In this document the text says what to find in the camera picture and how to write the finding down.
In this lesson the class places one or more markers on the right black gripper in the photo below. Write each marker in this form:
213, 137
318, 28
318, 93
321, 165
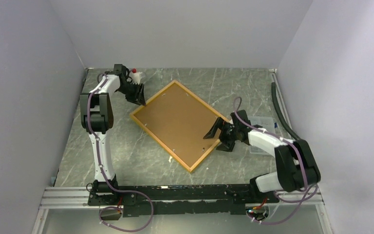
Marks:
227, 145

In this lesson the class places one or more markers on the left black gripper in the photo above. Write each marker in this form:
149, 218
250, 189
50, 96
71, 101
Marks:
134, 99

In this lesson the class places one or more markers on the brown cardboard backing board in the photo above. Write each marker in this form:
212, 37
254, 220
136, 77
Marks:
177, 122

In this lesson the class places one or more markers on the yellow wooden picture frame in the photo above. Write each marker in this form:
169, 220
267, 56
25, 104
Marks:
135, 118

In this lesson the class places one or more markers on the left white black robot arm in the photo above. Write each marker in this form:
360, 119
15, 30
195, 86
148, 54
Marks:
97, 119

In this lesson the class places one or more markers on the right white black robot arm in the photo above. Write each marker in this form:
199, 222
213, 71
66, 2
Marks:
296, 168

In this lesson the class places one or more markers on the clear plastic compartment box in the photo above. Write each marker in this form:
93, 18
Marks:
262, 143

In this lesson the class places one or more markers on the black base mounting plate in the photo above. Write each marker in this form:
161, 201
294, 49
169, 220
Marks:
135, 201

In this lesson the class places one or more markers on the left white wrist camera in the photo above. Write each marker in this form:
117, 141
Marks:
136, 76

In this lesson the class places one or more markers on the aluminium extrusion rail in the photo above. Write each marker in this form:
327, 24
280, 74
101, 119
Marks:
80, 197

